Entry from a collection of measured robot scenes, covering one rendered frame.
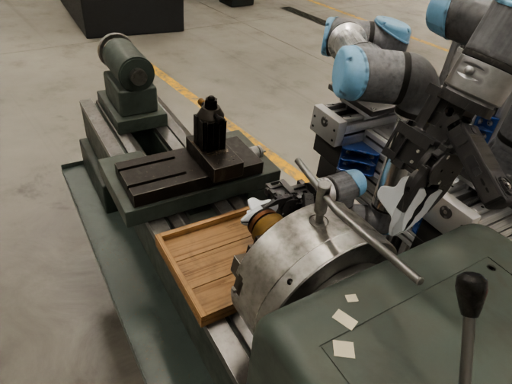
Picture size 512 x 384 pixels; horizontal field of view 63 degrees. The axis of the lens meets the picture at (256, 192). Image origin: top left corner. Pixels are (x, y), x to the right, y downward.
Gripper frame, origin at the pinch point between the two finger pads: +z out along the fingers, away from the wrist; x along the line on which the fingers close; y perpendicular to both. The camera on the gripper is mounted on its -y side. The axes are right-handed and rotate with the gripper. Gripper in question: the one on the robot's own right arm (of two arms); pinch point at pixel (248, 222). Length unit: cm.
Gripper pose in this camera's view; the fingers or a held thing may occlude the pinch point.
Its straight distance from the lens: 95.5
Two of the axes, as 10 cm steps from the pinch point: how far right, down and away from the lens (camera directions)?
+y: -4.9, -5.6, 6.6
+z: -8.7, 2.4, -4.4
